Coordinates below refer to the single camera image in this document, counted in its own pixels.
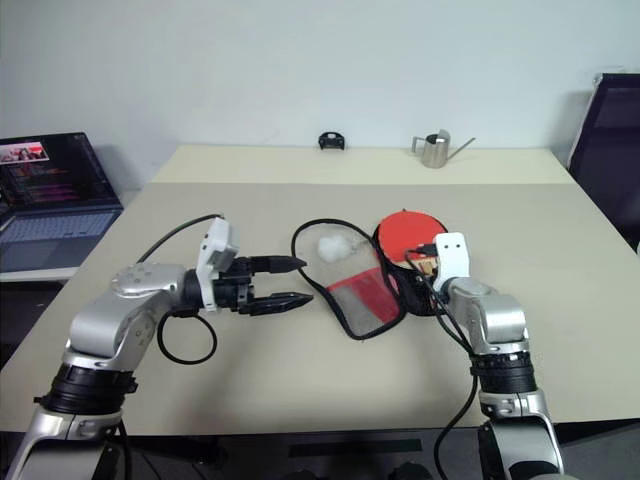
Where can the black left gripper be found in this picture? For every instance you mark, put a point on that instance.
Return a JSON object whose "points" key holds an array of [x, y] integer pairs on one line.
{"points": [[232, 290]]}

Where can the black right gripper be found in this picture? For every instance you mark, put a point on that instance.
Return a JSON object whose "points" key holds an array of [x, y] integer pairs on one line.
{"points": [[420, 297]]}

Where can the red mesh paddle case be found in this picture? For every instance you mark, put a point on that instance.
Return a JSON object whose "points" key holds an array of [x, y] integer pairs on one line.
{"points": [[365, 300]]}

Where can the white fluffy wad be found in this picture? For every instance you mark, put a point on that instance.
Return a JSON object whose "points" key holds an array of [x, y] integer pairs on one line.
{"points": [[332, 247]]}

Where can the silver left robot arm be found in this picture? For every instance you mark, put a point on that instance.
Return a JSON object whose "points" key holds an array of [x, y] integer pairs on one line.
{"points": [[100, 320]]}

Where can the steel watering can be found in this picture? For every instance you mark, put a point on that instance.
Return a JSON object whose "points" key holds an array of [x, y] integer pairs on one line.
{"points": [[435, 152]]}

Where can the small black clip-shaped object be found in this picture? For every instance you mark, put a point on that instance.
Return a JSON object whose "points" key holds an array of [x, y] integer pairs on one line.
{"points": [[331, 141]]}

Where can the dark rounded shape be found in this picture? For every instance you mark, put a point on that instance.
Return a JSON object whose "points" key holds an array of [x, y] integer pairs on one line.
{"points": [[410, 472]]}

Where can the open grey laptop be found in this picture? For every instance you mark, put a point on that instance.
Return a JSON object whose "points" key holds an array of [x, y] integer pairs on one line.
{"points": [[50, 225]]}

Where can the black office chair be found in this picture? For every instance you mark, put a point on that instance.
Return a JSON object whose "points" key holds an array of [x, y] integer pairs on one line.
{"points": [[610, 150]]}

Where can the white side table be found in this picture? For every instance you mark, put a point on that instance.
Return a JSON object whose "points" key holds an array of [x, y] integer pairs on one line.
{"points": [[30, 276]]}

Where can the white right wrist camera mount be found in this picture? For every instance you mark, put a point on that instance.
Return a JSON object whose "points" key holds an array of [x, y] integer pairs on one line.
{"points": [[452, 260]]}

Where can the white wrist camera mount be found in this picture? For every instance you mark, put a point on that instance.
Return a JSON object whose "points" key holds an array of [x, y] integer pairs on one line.
{"points": [[220, 245], [452, 260]]}

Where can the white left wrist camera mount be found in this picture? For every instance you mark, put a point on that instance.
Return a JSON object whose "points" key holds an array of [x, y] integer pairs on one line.
{"points": [[220, 245]]}

